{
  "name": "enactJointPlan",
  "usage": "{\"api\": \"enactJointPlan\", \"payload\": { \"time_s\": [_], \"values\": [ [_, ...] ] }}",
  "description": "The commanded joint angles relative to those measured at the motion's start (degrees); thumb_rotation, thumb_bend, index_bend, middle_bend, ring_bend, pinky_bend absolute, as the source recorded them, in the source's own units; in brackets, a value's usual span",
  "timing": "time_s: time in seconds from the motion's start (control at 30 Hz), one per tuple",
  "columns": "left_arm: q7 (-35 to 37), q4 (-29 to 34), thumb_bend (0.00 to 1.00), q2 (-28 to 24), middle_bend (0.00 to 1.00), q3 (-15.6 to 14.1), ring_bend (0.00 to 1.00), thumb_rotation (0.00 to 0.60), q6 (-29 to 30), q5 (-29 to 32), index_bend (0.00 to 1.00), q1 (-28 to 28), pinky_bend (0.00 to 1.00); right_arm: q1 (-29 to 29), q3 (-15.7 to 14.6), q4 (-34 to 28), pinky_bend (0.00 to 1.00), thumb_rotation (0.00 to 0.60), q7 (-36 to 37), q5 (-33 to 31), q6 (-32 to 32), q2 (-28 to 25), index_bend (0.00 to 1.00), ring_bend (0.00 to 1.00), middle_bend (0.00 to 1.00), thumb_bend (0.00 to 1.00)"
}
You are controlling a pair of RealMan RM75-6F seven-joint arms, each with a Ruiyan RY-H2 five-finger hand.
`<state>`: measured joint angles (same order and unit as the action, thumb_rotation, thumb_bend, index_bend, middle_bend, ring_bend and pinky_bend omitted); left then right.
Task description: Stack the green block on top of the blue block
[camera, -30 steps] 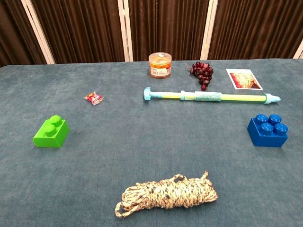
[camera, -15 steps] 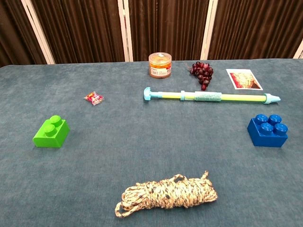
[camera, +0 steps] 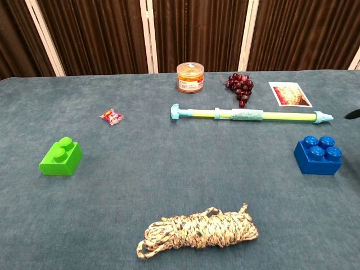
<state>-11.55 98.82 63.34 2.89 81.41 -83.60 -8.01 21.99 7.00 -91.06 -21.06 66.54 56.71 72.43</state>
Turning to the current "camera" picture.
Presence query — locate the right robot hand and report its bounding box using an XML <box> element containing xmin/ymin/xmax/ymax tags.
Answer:
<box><xmin>345</xmin><ymin>107</ymin><xmax>360</xmax><ymax>121</ymax></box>

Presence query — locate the blue four-stud toy brick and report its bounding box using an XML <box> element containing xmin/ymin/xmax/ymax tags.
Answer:
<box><xmin>293</xmin><ymin>135</ymin><xmax>343</xmax><ymax>176</ymax></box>

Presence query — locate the green two-stud toy brick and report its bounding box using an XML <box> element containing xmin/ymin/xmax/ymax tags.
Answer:
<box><xmin>38</xmin><ymin>137</ymin><xmax>84</xmax><ymax>177</ymax></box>

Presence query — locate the brown curtain screen panel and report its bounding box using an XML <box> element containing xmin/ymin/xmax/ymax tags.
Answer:
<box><xmin>146</xmin><ymin>0</ymin><xmax>254</xmax><ymax>74</ymax></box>
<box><xmin>238</xmin><ymin>0</ymin><xmax>360</xmax><ymax>73</ymax></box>
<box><xmin>0</xmin><ymin>0</ymin><xmax>56</xmax><ymax>81</ymax></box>
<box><xmin>24</xmin><ymin>0</ymin><xmax>151</xmax><ymax>77</ymax></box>
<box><xmin>348</xmin><ymin>42</ymin><xmax>360</xmax><ymax>71</ymax></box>

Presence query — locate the white-bordered photo card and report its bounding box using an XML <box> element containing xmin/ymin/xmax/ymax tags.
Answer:
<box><xmin>268</xmin><ymin>82</ymin><xmax>313</xmax><ymax>108</ymax></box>

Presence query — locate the cyan and yellow water pump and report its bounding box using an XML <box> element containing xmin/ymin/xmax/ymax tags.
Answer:
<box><xmin>170</xmin><ymin>103</ymin><xmax>335</xmax><ymax>126</ymax></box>

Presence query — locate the dark red grape bunch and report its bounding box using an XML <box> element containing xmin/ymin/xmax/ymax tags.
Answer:
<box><xmin>224</xmin><ymin>73</ymin><xmax>254</xmax><ymax>109</ymax></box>

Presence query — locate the clear jar of rubber bands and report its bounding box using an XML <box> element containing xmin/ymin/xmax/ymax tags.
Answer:
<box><xmin>176</xmin><ymin>63</ymin><xmax>205</xmax><ymax>95</ymax></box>

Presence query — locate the teal table cloth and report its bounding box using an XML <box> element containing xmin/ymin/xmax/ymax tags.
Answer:
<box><xmin>0</xmin><ymin>69</ymin><xmax>360</xmax><ymax>270</ymax></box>

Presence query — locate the red candy wrapper packet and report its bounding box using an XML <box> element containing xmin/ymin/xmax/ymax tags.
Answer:
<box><xmin>99</xmin><ymin>108</ymin><xmax>124</xmax><ymax>126</ymax></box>

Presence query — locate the beige speckled rope bundle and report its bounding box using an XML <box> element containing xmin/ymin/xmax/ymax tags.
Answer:
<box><xmin>136</xmin><ymin>202</ymin><xmax>259</xmax><ymax>260</ymax></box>

